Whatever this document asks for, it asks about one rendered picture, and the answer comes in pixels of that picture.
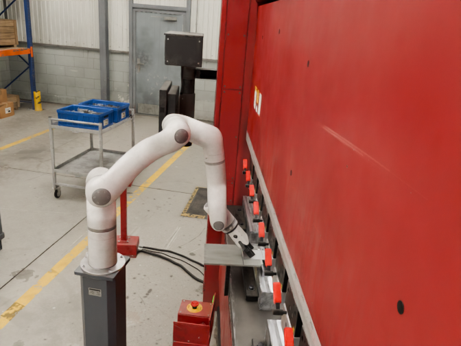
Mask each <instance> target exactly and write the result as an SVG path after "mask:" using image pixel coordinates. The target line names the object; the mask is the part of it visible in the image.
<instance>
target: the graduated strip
mask: <svg viewBox="0 0 461 346"><path fill-rule="evenodd" d="M246 136H247V138H248V142H249V144H250V149H251V151H252V155H253V157H254V160H255V163H256V166H257V170H258V173H259V176H260V179H261V182H262V185H263V189H264V192H265V195H266V198H267V200H268V204H269V206H270V211H271V213H272V217H273V219H274V223H275V225H276V230H277V232H278V235H279V238H280V241H281V244H282V247H283V251H284V254H285V257H286V260H287V263H288V266H289V270H290V273H291V275H292V279H293V281H294V285H295V287H296V291H297V294H298V298H299V300H300V304H301V306H302V309H303V313H304V315H305V319H306V322H307V325H308V328H309V332H310V334H311V338H312V341H313V343H314V346H320V343H319V341H318V338H317V336H316V332H315V329H314V326H313V323H312V321H311V317H310V315H309V311H308V309H307V306H306V303H305V300H304V297H303V294H302V291H301V289H300V285H299V282H298V279H297V276H296V273H295V271H294V267H293V265H292V261H291V259H290V256H289V253H288V250H287V247H286V244H285V241H284V239H283V235H282V233H281V229H280V226H279V223H278V220H277V218H276V214H275V212H274V208H273V206H272V203H271V200H270V197H269V194H268V191H267V188H266V186H265V182H264V179H263V176H262V174H261V170H260V168H259V164H258V162H257V158H256V156H255V152H254V150H253V147H252V144H251V142H250V138H249V136H248V132H247V133H246Z"/></svg>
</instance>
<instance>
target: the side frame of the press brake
mask: <svg viewBox="0 0 461 346"><path fill-rule="evenodd" d="M265 4H267V3H261V2H256V1H255V0H222V2H221V12H220V33H219V45H218V56H217V77H216V88H215V108H214V120H213V126H214V127H216V128H218V129H219V130H220V132H221V134H222V136H223V141H224V157H225V166H226V204H227V205H240V206H242V203H243V196H250V195H249V187H245V184H247V182H246V175H245V174H242V171H244V169H243V159H247V169H246V171H249V170H250V157H251V154H250V151H249V147H248V144H247V141H246V133H247V125H248V111H249V103H250V89H251V81H252V66H253V59H254V51H255V36H256V28H257V15H258V7H259V6H260V5H265ZM221 243H222V231H216V230H214V229H213V228H212V226H211V223H210V220H209V215H208V214H207V225H206V244H221ZM219 269H220V266H217V265H204V279H203V291H202V292H203V301H202V302H208V303H212V302H213V297H214V294H215V292H216V295H215V311H217V307H218V306H220V292H219Z"/></svg>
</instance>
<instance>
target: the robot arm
mask: <svg viewBox="0 0 461 346"><path fill-rule="evenodd" d="M162 129H163V130H162V131H161V132H159V133H157V134H155V135H153V136H151V137H148V138H146V139H144V140H142V141H140V142H139V143H138V144H137V145H135V146H134V147H133V148H131V149H130V150H129V151H127V153H125V154H124V155H123V156H122V157H121V158H120V159H119V160H118V161H117V162H116V163H115V164H114V165H113V166H112V167H111V168H110V169H107V168H103V167H98V168H94V169H92V170H91V171H90V172H89V173H88V175H87V178H86V189H85V193H86V217H87V233H88V252H86V255H85V257H84V258H83V259H82V261H81V262H80V268H81V269H82V271H83V272H85V273H86V274H89V275H93V276H106V275H111V274H114V273H116V272H118V271H120V270H121V269H122V268H123V267H124V266H125V263H126V260H125V257H124V256H123V255H122V254H120V253H118V252H117V211H116V200H117V199H118V197H119V196H120V195H121V194H122V193H123V191H124V190H125V189H126V188H127V186H129V184H130V183H131V182H132V181H133V180H134V179H135V178H136V176H137V175H138V174H140V173H141V172H142V171H143V170H144V169H145V168H146V167H148V166H149V165H151V164H152V163H153V162H155V161H156V160H157V159H159V158H161V157H164V156H165V155H167V154H171V153H173V152H175V151H177V150H179V149H181V148H182V147H184V146H185V145H186V144H187V143H188V142H191V143H194V144H196V145H198V146H201V147H202V148H203V152H204V165H205V172H206V182H207V200H208V202H207V203H206V204H205V206H204V210H205V212H207V213H208V215H209V220H210V223H211V226H212V228H213V229H214V230H216V231H223V232H224V233H225V234H229V236H230V237H231V238H232V240H233V241H234V242H235V244H236V245H237V246H238V247H239V248H240V249H243V251H244V252H245V253H246V254H247V255H248V257H249V258H251V257H253V256H254V255H255V253H254V252H253V250H252V249H253V248H254V246H253V245H251V243H250V242H249V241H248V236H247V234H246V232H245V231H244V230H243V229H242V228H241V227H240V226H239V225H238V223H237V220H236V219H235V217H234V216H233V215H232V214H231V212H230V211H229V210H228V209H227V205H226V166H225V157H224V141H223V136H222V134H221V132H220V130H219V129H218V128H216V127H214V126H212V125H210V124H206V123H204V122H200V121H198V120H196V119H193V118H191V117H187V116H185V115H180V114H169V115H167V116H166V117H165V118H164V120H163V122H162Z"/></svg>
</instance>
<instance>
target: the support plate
mask: <svg viewBox="0 0 461 346"><path fill-rule="evenodd" d="M204 265H217V266H250V267H261V262H260V260H259V259H244V265H243V261H242V255H241V249H240V248H239V247H238V246H237V245H233V244H204Z"/></svg>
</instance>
